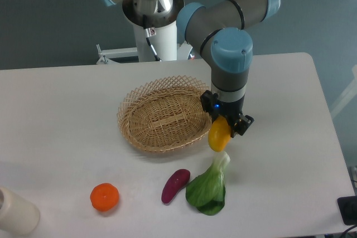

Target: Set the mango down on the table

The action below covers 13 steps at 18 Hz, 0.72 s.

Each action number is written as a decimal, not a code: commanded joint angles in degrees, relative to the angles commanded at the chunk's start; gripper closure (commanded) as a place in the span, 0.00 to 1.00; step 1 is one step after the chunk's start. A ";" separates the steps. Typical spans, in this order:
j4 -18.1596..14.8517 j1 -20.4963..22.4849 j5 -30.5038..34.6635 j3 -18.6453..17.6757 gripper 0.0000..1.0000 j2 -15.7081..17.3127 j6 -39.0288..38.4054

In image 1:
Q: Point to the orange tangerine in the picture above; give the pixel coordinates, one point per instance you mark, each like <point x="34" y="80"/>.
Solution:
<point x="104" y="197"/>

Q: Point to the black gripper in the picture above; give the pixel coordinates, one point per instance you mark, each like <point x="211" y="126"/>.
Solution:
<point x="231" y="111"/>

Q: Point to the black device at edge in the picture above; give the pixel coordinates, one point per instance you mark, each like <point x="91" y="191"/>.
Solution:
<point x="347" y="208"/>

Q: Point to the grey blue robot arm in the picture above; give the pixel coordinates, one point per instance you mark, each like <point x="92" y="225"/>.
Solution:
<point x="218" y="34"/>

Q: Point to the yellow mango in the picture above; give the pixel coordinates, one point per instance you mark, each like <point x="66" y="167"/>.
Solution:
<point x="219" y="134"/>

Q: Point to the green bok choy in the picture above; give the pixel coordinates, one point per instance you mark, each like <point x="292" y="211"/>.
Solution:
<point x="207" y="191"/>

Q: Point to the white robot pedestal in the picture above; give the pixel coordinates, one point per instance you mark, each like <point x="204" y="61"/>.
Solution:
<point x="154" y="26"/>

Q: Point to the cream cylindrical bottle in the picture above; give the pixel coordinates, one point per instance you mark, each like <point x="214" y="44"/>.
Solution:
<point x="18" y="215"/>

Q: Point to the purple sweet potato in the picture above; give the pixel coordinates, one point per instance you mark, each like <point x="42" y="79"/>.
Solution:
<point x="178" y="180"/>

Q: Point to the white metal base frame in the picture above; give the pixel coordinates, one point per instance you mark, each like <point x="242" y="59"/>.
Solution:
<point x="119" y="55"/>

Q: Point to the woven wicker basket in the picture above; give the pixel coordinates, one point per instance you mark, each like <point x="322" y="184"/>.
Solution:
<point x="164" y="114"/>

